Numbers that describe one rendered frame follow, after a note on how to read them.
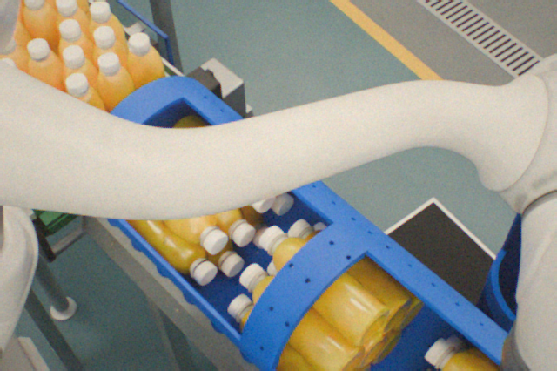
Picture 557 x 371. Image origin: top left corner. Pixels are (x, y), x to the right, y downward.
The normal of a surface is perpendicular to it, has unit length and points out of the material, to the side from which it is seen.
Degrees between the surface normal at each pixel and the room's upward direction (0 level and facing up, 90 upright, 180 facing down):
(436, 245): 0
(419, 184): 0
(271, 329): 53
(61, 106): 33
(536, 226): 70
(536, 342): 91
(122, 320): 0
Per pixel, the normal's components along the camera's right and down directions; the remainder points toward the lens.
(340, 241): 0.17, -0.68
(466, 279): -0.02, -0.56
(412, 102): 0.36, -0.39
